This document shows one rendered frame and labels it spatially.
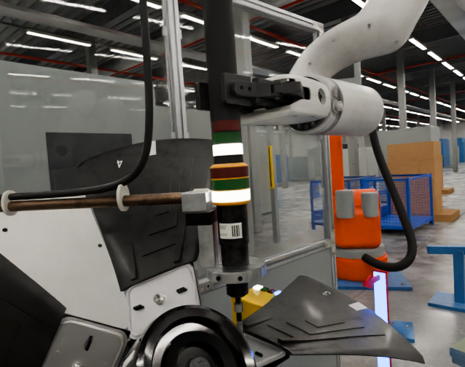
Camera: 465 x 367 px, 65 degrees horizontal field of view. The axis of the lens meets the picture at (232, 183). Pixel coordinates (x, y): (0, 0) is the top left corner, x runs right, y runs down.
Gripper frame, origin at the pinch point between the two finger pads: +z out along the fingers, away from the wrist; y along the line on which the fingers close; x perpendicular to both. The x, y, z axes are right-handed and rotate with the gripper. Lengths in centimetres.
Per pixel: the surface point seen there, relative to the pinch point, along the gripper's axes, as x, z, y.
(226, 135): -4.9, 1.1, -1.4
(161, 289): -22.2, 5.8, 6.1
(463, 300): -136, -335, 71
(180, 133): 4, -42, 70
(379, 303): -34.3, -35.0, -0.2
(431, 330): -143, -271, 75
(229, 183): -10.0, 1.4, -1.8
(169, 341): -23.9, 10.5, -2.6
